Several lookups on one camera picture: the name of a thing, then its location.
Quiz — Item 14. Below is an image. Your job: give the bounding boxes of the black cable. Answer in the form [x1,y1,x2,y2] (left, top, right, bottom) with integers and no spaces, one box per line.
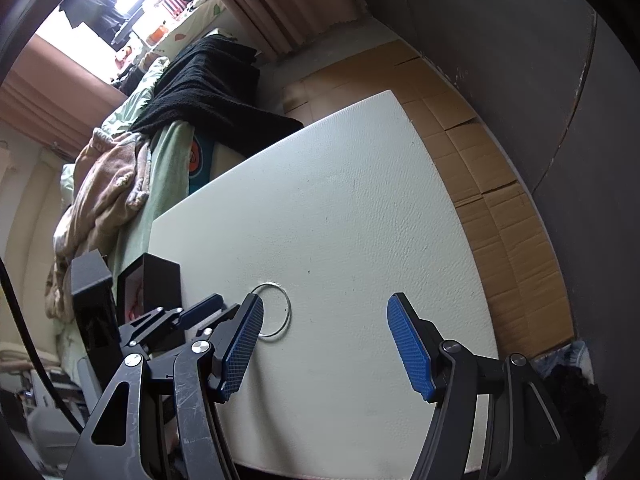
[0,255,86,436]

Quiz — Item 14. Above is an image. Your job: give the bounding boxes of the pink curtain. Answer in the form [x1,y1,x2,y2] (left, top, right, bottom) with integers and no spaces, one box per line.
[190,0,375,57]
[0,35,130,155]

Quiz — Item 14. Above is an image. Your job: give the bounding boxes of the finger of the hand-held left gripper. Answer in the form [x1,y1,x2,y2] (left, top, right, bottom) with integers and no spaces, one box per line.
[196,304,242,342]
[125,294,224,357]

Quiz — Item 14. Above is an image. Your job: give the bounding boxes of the dark cloth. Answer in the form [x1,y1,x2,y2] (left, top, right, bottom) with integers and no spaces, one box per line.
[541,340,609,467]

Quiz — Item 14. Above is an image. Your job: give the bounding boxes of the hanging dark clothes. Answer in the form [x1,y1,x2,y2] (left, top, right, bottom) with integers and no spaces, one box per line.
[59,0,135,46]

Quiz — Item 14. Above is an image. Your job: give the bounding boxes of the floral windowsill cloth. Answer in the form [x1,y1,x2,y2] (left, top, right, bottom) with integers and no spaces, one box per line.
[150,0,233,58]

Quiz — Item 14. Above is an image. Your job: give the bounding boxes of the black blanket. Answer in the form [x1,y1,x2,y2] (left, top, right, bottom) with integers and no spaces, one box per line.
[128,35,306,160]

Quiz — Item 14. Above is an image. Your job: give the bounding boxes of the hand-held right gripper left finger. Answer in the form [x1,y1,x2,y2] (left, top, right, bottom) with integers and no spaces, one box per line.
[62,294,265,480]

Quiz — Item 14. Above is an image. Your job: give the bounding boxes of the beige blanket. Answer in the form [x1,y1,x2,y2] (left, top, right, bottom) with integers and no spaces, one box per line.
[44,126,153,322]

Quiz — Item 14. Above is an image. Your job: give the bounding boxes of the silver bangle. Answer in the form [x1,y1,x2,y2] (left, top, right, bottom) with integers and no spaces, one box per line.
[247,282,292,339]

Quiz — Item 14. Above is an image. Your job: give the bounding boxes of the blue orange printed cloth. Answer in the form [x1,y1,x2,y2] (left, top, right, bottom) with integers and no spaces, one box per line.
[186,131,217,197]

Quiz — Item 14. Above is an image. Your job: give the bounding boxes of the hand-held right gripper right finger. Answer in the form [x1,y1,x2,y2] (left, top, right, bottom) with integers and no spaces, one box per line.
[386,292,586,480]

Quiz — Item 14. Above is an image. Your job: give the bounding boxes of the bed with green sheet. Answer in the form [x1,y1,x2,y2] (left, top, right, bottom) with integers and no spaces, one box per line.
[59,52,223,376]

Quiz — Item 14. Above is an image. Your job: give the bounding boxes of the cardboard floor sheets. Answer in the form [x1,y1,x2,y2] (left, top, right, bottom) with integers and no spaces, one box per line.
[281,39,577,358]

